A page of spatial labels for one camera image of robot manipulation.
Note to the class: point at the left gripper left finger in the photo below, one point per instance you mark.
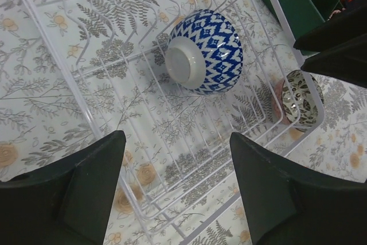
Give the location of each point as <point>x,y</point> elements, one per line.
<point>66,202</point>

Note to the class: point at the black white leaf bowl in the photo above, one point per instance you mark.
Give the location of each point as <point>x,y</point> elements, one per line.
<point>293,102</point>

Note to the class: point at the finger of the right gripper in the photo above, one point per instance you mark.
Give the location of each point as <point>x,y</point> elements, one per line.
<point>342,27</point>
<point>346,62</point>

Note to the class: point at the blue zigzag red-inside bowl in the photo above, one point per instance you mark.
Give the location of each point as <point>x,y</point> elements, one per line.
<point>204,53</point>

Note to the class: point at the white wire dish rack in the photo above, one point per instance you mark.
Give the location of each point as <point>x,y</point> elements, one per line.
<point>178,175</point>

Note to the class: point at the floral table mat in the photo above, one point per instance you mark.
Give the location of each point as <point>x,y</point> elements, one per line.
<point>28,72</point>

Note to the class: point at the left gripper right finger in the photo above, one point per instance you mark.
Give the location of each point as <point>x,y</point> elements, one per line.
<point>287,203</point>

